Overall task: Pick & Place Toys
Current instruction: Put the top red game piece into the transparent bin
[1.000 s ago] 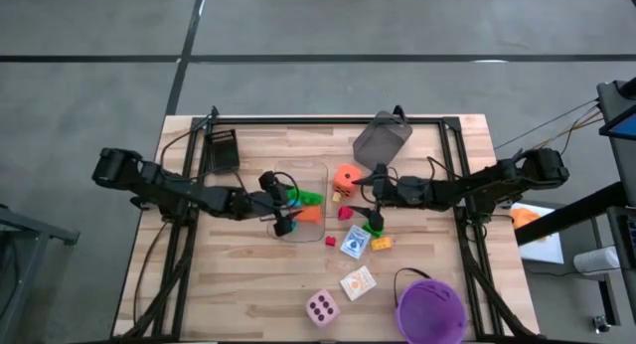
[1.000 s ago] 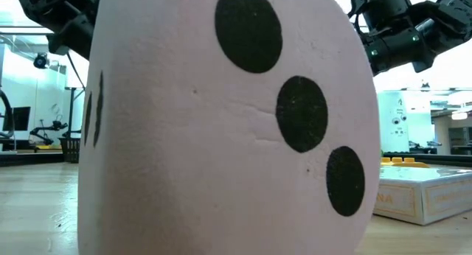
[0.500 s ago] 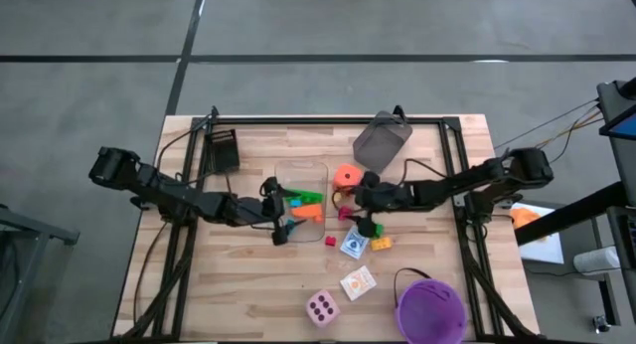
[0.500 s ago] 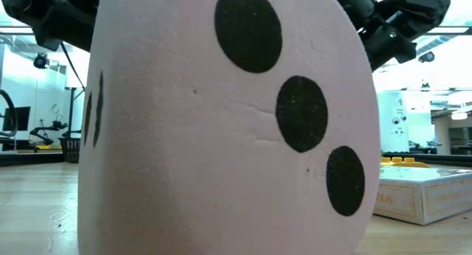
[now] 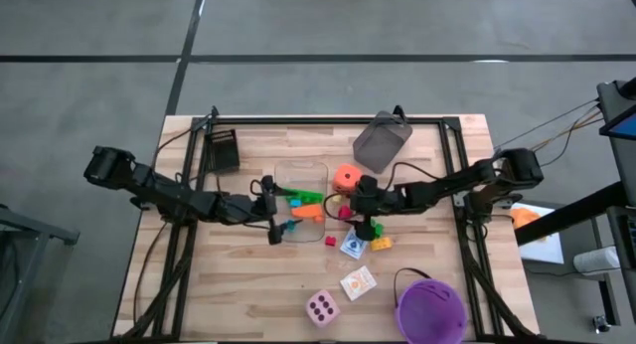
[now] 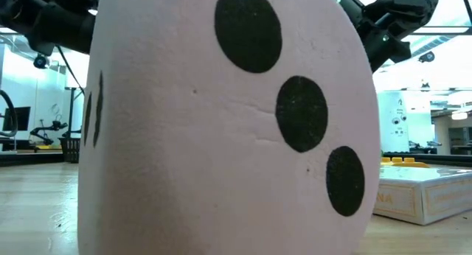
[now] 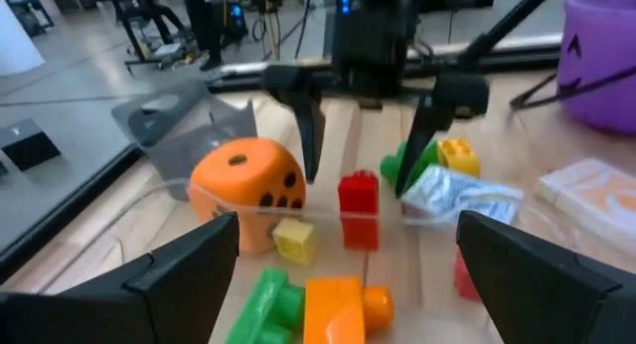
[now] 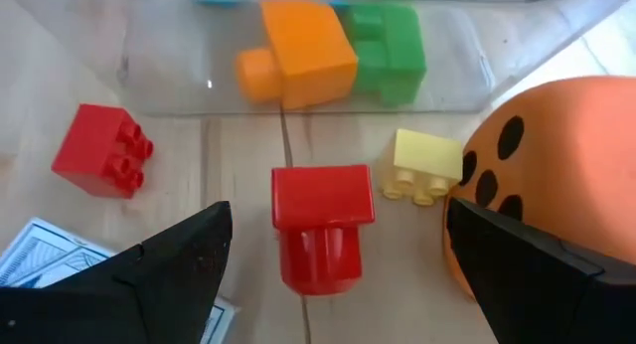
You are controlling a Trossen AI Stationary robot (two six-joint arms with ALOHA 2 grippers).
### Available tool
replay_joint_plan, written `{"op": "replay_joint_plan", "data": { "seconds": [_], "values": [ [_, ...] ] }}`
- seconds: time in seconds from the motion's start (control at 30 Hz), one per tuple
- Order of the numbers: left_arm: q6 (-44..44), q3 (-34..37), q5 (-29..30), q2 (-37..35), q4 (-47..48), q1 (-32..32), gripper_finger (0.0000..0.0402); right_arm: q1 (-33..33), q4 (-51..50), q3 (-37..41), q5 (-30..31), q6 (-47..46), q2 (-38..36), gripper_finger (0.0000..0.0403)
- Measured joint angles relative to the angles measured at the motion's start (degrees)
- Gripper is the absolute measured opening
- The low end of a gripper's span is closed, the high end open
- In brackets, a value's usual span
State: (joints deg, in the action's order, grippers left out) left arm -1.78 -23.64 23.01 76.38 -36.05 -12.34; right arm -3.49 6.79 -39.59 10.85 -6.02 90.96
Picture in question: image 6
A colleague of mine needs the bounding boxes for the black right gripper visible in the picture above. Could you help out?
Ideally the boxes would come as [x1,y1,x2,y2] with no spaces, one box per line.
[359,13,412,74]

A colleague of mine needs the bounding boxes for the long yellow toy brick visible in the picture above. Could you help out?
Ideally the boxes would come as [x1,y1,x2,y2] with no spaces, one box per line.
[381,156,431,170]

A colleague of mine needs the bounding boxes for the white orange card box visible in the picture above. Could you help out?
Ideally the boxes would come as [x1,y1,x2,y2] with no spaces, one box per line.
[372,165,472,226]

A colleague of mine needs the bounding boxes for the pink foam dice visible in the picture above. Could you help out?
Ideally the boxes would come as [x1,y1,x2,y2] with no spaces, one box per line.
[77,0,381,255]

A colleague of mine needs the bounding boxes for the white round pillar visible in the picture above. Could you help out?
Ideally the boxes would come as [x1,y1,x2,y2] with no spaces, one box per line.
[378,91,410,155]

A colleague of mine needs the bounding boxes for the black plastic basket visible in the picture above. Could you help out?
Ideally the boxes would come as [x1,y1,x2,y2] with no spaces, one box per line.
[58,136,81,164]

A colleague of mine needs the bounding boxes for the black wall monitor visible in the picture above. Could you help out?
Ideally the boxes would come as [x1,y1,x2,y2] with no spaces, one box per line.
[2,106,32,132]

